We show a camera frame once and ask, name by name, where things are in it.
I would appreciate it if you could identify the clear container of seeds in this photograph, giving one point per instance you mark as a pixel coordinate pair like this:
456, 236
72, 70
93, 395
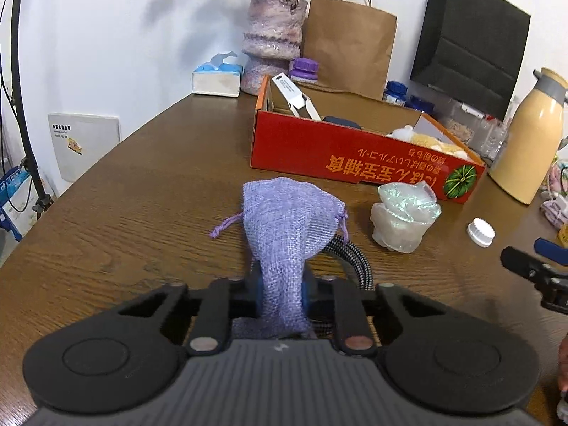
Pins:
461, 128

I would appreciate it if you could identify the white ribbed bottle cap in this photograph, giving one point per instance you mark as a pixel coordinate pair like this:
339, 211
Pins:
480, 232

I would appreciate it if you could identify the black lamp stand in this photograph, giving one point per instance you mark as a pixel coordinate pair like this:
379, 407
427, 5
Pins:
41, 202

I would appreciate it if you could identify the pink mottled ceramic vase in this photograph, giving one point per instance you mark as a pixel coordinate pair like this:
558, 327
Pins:
273, 31

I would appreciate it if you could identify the cream thermos bottle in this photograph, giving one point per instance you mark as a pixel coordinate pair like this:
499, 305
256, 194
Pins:
528, 151

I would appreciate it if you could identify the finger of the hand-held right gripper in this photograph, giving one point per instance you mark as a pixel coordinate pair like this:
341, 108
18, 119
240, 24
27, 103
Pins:
521, 262
549, 247

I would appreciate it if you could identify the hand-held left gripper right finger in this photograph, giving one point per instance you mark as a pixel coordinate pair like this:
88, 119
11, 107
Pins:
311, 297

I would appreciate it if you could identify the brown paper bag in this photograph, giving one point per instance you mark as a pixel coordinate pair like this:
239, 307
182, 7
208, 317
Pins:
350, 44

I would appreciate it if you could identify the black paper bag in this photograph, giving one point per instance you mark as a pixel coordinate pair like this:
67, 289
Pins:
470, 44

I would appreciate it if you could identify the blue jar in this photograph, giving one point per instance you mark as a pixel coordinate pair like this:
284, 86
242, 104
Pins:
421, 104

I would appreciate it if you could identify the purple-lid bottle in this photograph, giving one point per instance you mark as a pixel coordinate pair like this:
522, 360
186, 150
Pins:
303, 69

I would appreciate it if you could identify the iridescent translucent cup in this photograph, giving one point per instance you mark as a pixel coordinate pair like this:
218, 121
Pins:
399, 226

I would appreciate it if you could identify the dark blue object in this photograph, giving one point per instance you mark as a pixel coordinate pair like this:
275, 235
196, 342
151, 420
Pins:
339, 120

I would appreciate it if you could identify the person's right hand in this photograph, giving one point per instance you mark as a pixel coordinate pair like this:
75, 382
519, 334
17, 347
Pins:
564, 364

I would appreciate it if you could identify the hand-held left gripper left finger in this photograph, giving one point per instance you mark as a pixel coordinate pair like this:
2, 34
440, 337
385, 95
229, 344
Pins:
254, 295

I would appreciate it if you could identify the white flat package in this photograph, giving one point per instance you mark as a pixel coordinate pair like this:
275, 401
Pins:
288, 91

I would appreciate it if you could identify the white bottle with blue lid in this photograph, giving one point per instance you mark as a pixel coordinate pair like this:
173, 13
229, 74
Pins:
395, 91

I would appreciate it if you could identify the blue and white tissue box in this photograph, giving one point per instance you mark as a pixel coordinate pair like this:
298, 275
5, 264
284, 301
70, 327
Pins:
217, 82

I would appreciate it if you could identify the white and yellow plush toy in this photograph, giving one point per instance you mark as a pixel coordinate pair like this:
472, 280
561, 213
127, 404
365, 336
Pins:
426, 142

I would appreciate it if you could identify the blue and white carton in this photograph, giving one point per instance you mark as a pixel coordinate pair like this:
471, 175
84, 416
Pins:
13, 195

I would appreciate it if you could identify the red and white cardboard box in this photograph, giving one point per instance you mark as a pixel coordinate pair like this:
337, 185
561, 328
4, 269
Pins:
333, 155

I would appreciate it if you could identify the clear plastic bottle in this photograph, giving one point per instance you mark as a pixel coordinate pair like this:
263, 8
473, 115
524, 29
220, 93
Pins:
488, 135

